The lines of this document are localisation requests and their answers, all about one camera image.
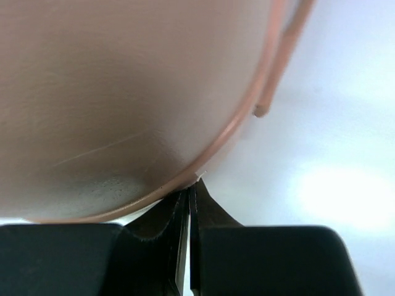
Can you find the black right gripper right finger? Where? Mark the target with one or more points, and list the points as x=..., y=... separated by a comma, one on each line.
x=227, y=258

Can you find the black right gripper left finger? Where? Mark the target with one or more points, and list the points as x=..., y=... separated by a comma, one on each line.
x=140, y=258

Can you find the pink hard-shell suitcase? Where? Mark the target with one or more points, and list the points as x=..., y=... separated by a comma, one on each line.
x=108, y=106

